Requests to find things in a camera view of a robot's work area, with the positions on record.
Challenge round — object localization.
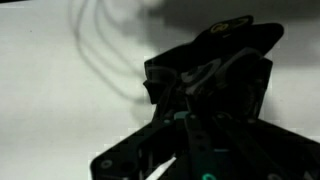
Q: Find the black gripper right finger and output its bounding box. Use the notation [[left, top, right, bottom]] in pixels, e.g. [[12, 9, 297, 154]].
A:
[[214, 113, 320, 180]]

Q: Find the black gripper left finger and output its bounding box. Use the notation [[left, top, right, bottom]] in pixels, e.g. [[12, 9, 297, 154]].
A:
[[90, 111, 219, 180]]

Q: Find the black fingerless glove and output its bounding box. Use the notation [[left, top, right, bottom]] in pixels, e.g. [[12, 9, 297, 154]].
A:
[[142, 14, 285, 123]]

